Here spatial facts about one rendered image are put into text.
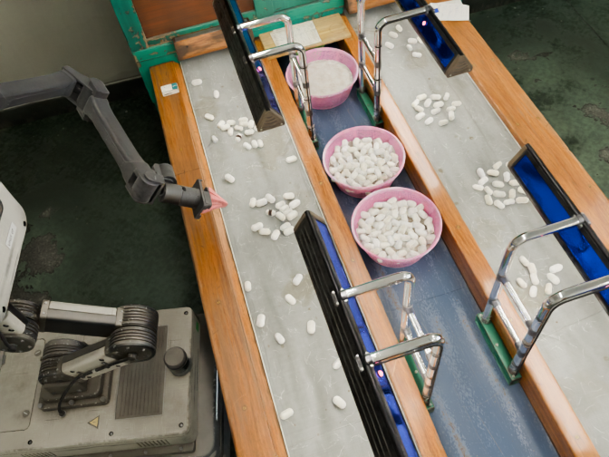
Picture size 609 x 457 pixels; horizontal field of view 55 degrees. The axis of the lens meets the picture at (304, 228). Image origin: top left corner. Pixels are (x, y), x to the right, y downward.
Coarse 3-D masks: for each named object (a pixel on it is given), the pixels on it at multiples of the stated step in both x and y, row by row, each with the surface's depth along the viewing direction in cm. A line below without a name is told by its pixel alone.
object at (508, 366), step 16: (560, 224) 126; (576, 224) 127; (512, 240) 127; (528, 240) 126; (512, 256) 130; (496, 288) 142; (512, 288) 136; (576, 288) 118; (592, 288) 118; (496, 304) 147; (544, 304) 120; (560, 304) 118; (480, 320) 159; (528, 320) 131; (544, 320) 124; (496, 336) 156; (512, 336) 142; (528, 336) 132; (496, 352) 154; (528, 352) 137; (512, 368) 147
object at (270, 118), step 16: (224, 0) 186; (224, 16) 185; (240, 16) 188; (224, 32) 185; (240, 32) 177; (240, 48) 173; (240, 64) 172; (256, 64) 171; (240, 80) 172; (256, 80) 163; (256, 96) 162; (272, 96) 165; (256, 112) 161; (272, 112) 157; (256, 128) 161; (272, 128) 162
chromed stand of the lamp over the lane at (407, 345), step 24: (360, 288) 122; (408, 288) 128; (408, 312) 135; (408, 336) 144; (432, 336) 115; (360, 360) 115; (408, 360) 155; (432, 360) 124; (432, 384) 135; (432, 408) 147
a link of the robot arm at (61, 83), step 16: (16, 80) 153; (32, 80) 157; (48, 80) 161; (64, 80) 166; (80, 80) 169; (0, 96) 143; (16, 96) 149; (32, 96) 155; (48, 96) 162; (64, 96) 170; (80, 96) 171
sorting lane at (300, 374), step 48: (192, 96) 217; (240, 96) 215; (240, 144) 201; (288, 144) 199; (240, 192) 189; (288, 192) 187; (240, 240) 178; (288, 240) 177; (288, 288) 167; (288, 336) 159; (288, 384) 151; (336, 384) 150; (288, 432) 145; (336, 432) 143
